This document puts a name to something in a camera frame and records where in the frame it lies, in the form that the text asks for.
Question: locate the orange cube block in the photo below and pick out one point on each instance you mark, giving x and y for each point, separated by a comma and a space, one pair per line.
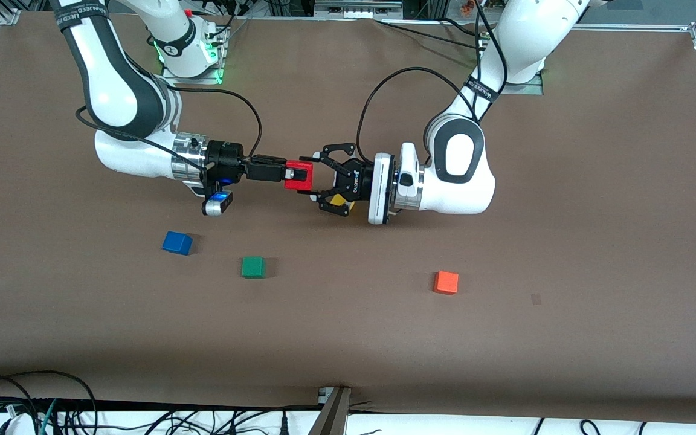
446, 283

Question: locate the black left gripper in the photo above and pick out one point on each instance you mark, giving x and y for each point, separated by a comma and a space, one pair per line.
357, 179

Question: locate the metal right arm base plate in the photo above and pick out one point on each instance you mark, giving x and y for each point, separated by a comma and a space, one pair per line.
203, 77

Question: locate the aluminium frame rail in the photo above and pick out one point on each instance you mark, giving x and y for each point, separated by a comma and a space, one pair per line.
626, 26

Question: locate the green cube block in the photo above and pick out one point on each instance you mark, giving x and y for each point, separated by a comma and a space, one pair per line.
253, 266

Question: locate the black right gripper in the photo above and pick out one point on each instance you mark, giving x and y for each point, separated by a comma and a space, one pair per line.
227, 162

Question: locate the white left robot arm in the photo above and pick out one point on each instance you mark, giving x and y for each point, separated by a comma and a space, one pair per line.
457, 187

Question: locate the small orange figurine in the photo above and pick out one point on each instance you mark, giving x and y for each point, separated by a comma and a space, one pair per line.
467, 6

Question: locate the blue cube block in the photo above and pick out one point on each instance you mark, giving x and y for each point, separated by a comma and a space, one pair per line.
176, 243

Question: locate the yellow cube block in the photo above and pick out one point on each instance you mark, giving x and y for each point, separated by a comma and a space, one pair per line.
339, 199

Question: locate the metal bracket post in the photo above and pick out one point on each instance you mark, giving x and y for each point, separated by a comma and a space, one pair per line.
333, 417

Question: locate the red cube block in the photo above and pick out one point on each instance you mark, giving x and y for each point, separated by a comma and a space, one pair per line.
298, 185

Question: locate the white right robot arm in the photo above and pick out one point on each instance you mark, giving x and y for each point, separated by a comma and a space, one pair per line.
112, 90

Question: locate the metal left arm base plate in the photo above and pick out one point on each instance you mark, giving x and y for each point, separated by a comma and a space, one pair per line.
532, 89

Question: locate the white power strip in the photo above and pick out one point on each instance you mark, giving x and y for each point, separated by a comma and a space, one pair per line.
357, 12

